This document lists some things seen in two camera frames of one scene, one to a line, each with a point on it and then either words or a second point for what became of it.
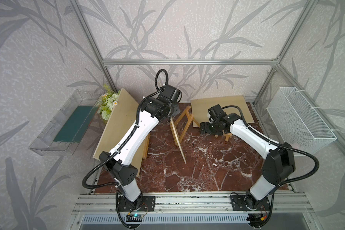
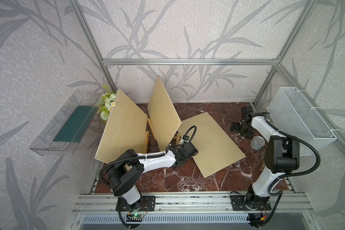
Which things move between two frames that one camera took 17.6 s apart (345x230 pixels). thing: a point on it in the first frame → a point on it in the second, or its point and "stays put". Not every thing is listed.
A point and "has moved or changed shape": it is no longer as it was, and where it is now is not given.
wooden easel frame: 145,147 stays put
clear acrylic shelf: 61,137 stays put
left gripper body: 174,110 → 183,160
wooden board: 177,137 has moved or changed shape
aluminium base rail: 183,203 stays put
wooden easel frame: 227,136 → 176,139
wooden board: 121,115 stays put
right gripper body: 210,128 → 244,130
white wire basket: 299,125 stays put
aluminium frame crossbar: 189,61 stays put
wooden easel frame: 173,129 has moved or changed shape
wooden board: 231,105 → 216,150
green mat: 76,127 stays put
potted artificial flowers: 109,99 stays put
